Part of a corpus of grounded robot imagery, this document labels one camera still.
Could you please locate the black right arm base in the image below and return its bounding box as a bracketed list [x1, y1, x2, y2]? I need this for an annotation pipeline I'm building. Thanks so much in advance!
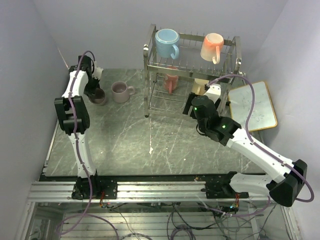
[200, 171, 249, 199]

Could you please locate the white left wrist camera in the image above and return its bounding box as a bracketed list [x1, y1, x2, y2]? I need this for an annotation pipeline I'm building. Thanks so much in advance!
[92, 66, 104, 80]

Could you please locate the orange white mug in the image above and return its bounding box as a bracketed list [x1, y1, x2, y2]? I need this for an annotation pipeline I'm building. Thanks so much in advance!
[200, 33, 224, 65]

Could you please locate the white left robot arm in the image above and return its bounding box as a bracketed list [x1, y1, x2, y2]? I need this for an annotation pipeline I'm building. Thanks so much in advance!
[54, 51, 100, 179]

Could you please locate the metal two-tier dish rack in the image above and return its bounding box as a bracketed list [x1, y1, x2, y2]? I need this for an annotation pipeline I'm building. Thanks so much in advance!
[143, 24, 242, 119]

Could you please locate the cream yellow mug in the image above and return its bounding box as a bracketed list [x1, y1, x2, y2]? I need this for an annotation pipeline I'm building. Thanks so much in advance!
[191, 78, 209, 96]

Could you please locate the wire shelf with cables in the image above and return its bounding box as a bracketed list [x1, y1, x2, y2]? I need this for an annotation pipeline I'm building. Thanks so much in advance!
[16, 200, 302, 240]

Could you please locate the dark mauve mug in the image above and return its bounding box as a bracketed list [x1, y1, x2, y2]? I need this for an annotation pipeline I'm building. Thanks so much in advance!
[88, 88, 108, 106]

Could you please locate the whiteboard with yellow frame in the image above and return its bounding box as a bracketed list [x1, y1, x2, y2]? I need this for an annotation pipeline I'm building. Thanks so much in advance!
[226, 80, 278, 133]

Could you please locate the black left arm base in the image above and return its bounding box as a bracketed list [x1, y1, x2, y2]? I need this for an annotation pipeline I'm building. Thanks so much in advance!
[71, 173, 118, 200]

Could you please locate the blue mug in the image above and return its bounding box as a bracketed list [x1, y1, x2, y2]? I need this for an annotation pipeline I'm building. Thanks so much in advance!
[155, 28, 180, 60]

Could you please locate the aluminium mounting rail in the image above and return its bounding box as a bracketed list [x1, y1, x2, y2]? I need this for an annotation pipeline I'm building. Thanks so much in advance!
[27, 180, 291, 203]

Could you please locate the light purple mug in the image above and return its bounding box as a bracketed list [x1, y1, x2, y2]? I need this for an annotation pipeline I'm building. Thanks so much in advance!
[111, 81, 136, 103]

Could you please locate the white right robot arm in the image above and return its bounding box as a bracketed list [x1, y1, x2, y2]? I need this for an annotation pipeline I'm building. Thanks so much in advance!
[183, 92, 308, 207]

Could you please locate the red mug in rack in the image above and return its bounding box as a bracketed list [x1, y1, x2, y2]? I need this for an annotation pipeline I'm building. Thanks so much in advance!
[163, 73, 179, 94]

